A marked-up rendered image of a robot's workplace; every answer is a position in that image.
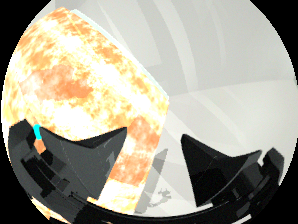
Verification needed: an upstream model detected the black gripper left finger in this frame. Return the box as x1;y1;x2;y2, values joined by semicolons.
39;127;128;201

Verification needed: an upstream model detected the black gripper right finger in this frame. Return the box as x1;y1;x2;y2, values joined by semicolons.
180;133;262;208

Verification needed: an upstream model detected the cyan circle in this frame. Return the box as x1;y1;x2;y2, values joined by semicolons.
33;124;41;139

